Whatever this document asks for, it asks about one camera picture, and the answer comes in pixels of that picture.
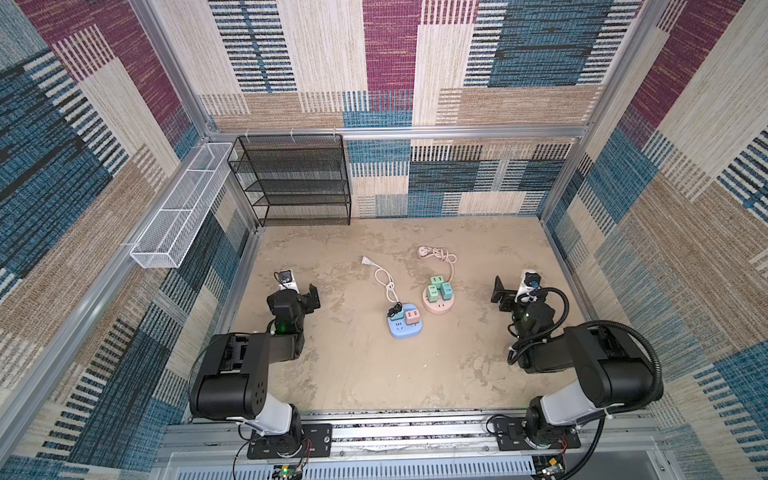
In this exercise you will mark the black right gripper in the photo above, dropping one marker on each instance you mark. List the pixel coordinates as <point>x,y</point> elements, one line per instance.
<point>508,296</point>

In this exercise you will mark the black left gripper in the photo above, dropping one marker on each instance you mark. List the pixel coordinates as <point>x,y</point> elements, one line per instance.
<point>308,301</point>

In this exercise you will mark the teal charger adapter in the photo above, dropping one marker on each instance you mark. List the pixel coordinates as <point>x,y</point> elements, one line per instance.
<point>446,291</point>

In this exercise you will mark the green charger adapter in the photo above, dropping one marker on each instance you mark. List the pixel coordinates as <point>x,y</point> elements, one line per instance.
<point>432,294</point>
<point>437,280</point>

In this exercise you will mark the pink charger adapter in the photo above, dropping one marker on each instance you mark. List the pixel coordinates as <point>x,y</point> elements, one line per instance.
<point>412,317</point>

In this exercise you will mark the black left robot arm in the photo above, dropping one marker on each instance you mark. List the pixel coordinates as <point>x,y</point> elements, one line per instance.
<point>232,381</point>

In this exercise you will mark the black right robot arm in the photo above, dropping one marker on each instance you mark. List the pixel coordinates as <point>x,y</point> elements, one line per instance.
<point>617,369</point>

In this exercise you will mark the pink round power strip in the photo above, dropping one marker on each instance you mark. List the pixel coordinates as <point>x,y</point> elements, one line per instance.
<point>439,307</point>

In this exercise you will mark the blue square power strip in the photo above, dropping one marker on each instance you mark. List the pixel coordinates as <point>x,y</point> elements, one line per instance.
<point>400,330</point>

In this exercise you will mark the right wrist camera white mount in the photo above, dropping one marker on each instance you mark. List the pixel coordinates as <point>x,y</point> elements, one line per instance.
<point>529,287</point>

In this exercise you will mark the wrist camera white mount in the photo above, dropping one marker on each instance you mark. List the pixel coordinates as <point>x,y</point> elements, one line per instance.
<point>286,280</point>
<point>529,287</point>

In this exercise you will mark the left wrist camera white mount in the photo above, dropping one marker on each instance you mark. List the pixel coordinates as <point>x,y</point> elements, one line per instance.
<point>286,280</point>

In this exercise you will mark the black wire shelf rack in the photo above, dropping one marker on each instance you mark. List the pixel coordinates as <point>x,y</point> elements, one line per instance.
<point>294,180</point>

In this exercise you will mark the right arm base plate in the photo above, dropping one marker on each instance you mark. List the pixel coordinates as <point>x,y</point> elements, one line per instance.
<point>519,434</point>

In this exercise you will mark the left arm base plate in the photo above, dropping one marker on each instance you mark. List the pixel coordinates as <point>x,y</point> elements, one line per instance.
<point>312,440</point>

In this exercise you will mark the white wire mesh basket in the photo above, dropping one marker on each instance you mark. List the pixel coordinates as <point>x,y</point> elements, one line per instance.
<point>167,239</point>

